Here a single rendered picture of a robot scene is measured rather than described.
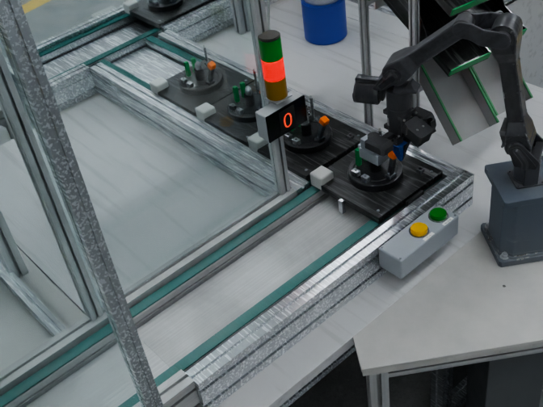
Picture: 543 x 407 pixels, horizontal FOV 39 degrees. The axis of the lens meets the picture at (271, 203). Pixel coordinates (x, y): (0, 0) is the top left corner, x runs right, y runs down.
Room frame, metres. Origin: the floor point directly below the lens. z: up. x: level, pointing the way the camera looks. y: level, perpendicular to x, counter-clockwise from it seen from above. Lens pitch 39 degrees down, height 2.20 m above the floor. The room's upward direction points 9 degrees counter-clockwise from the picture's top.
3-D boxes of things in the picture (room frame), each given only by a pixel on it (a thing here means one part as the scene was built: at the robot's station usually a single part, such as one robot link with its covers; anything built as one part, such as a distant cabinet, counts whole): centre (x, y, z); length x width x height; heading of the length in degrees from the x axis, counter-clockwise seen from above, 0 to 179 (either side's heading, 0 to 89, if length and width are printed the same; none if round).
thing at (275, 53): (1.53, -0.05, 1.38); 0.05 x 0.05 x 0.05
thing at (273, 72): (1.53, -0.05, 1.33); 0.05 x 0.05 x 0.05
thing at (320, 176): (1.57, -0.14, 0.97); 0.05 x 0.05 x 0.04; 36
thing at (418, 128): (1.44, -0.36, 1.17); 0.07 x 0.07 x 0.06; 35
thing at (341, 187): (1.55, -0.28, 0.96); 0.24 x 0.24 x 0.02; 36
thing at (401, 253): (1.32, -0.33, 0.93); 0.21 x 0.07 x 0.06; 126
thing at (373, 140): (1.48, -0.33, 1.17); 0.19 x 0.06 x 0.08; 126
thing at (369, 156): (1.56, -0.27, 1.06); 0.08 x 0.04 x 0.07; 36
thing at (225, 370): (1.26, -0.14, 0.91); 0.89 x 0.06 x 0.11; 126
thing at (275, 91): (1.53, -0.05, 1.28); 0.05 x 0.05 x 0.05
